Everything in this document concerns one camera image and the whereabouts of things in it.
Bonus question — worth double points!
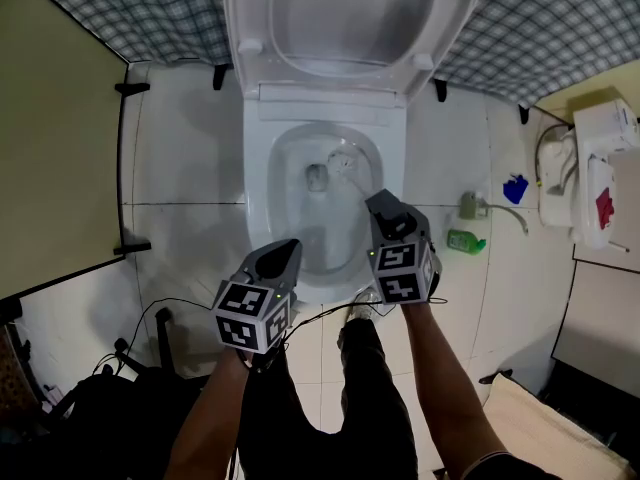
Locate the olive partition board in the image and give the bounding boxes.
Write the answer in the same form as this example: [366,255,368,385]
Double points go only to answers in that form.
[0,0,130,303]

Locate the white washing appliance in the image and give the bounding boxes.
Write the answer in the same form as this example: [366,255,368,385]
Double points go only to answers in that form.
[571,98,640,250]

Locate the green plastic bottle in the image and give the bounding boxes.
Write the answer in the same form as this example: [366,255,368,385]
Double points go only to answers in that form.
[446,227,488,255]

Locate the blue cloth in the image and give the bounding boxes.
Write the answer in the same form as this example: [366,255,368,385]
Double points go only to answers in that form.
[501,171,530,205]

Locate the white toilet seat and lid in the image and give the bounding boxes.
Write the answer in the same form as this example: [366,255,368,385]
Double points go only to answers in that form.
[220,0,494,105]

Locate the person's black trousers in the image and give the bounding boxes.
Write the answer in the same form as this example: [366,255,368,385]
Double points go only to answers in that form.
[236,316,420,480]

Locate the person's left forearm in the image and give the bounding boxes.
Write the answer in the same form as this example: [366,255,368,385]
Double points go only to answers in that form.
[163,346,252,480]

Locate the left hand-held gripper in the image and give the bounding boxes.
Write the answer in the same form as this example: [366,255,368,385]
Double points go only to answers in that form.
[211,238,304,355]

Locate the person's right forearm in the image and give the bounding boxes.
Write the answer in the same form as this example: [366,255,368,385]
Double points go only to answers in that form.
[398,299,507,480]

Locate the checked fabric curtain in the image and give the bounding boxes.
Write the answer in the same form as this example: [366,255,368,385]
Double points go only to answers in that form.
[18,0,640,110]

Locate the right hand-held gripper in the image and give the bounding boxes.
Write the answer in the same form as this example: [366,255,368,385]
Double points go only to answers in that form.
[364,188,445,306]

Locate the beige partition board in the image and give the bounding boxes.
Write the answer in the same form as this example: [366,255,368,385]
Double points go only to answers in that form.
[528,59,640,125]

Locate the white toilet brush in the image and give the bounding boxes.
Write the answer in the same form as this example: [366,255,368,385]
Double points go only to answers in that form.
[326,149,377,203]

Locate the red cloth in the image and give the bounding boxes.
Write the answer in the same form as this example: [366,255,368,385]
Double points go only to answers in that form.
[595,185,616,231]

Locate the white container with hose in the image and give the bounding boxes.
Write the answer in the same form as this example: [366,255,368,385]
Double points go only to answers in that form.
[533,123,582,228]

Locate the white cabinet panel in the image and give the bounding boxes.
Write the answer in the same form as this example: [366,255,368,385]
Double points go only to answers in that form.
[549,259,640,400]

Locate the white toilet bowl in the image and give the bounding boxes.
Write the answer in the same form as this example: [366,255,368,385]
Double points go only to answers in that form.
[241,81,409,307]

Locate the thin black cable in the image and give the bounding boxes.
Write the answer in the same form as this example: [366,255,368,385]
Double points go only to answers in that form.
[91,294,222,377]

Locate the person's white shoe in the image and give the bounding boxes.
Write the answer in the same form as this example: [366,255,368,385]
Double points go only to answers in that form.
[348,289,388,322]

